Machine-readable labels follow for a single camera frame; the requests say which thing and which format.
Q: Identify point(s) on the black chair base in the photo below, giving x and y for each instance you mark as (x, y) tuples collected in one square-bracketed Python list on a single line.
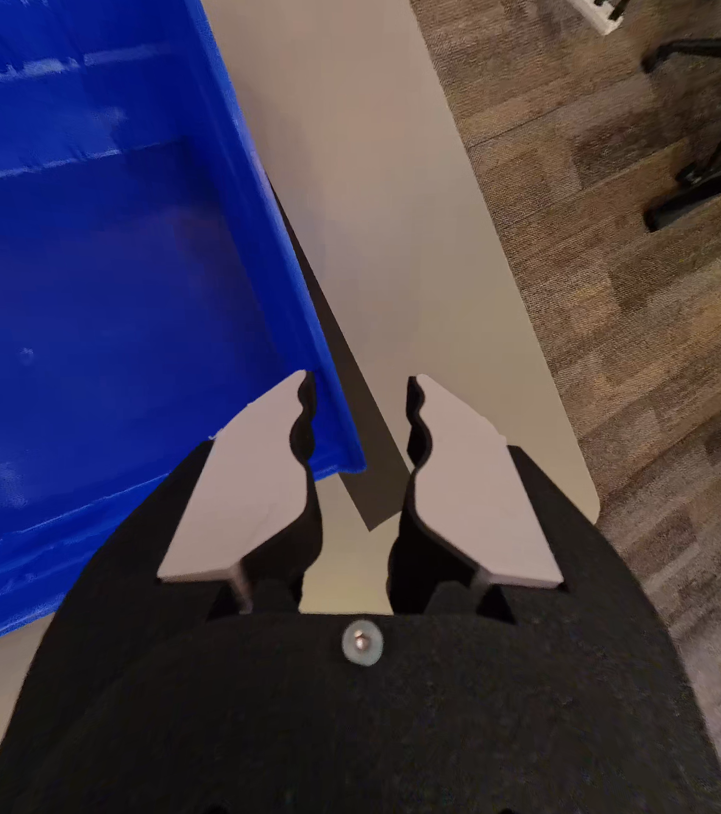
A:
[(716, 127)]

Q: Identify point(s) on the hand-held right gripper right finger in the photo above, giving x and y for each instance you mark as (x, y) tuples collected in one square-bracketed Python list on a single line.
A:
[(481, 509)]

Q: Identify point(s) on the blue plastic bin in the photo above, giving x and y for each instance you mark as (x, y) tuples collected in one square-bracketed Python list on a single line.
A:
[(93, 318)]

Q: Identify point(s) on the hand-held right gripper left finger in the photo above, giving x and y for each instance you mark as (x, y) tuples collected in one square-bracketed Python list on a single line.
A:
[(240, 509)]

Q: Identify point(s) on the grey desk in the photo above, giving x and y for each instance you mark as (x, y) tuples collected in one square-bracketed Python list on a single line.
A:
[(373, 191)]

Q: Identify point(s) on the white power strip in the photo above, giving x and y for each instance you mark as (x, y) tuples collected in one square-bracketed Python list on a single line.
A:
[(599, 13)]

